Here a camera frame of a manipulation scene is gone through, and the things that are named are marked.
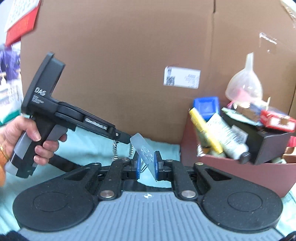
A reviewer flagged silver metal spring clip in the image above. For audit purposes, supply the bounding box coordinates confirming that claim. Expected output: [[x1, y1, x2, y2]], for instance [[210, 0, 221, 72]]
[[111, 132, 156, 182]]

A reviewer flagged person's left hand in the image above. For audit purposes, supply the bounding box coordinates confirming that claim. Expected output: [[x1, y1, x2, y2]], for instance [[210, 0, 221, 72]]
[[1, 116, 59, 187]]

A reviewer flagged white printed tube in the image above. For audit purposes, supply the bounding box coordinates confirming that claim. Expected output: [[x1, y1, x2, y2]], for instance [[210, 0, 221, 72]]
[[207, 113, 251, 164]]

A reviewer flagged blue square plastic box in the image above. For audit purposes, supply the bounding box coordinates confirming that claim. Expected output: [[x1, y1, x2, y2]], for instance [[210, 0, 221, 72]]
[[193, 96, 220, 121]]

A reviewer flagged white shipping label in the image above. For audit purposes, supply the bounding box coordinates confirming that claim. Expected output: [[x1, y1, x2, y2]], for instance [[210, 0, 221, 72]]
[[164, 66, 201, 89]]

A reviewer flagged red banner sign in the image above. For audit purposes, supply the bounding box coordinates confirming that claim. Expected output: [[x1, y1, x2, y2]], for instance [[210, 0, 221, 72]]
[[5, 1, 42, 46]]

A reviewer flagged wooden block in bin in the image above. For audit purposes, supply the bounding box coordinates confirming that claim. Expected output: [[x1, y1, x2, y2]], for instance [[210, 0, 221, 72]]
[[236, 106, 260, 122]]

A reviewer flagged black box in bin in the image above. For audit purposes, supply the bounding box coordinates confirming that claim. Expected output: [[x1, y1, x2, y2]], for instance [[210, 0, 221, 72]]
[[221, 108, 292, 165]]

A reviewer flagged large brown cardboard box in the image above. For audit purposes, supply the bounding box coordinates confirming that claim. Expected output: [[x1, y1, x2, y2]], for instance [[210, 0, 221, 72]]
[[21, 1, 295, 143]]

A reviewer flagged translucent plastic funnel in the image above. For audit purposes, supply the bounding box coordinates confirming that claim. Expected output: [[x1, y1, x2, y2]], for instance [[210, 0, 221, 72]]
[[225, 52, 263, 107]]

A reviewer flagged dark red storage box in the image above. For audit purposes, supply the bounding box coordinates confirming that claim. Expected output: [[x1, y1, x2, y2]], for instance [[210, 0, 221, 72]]
[[181, 116, 296, 197]]

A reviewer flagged playing card box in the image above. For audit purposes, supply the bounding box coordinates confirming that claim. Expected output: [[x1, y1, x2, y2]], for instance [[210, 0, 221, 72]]
[[260, 109, 295, 133]]

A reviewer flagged black strap on table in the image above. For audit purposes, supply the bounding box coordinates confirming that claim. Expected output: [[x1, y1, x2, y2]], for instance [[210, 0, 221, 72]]
[[48, 153, 80, 173]]

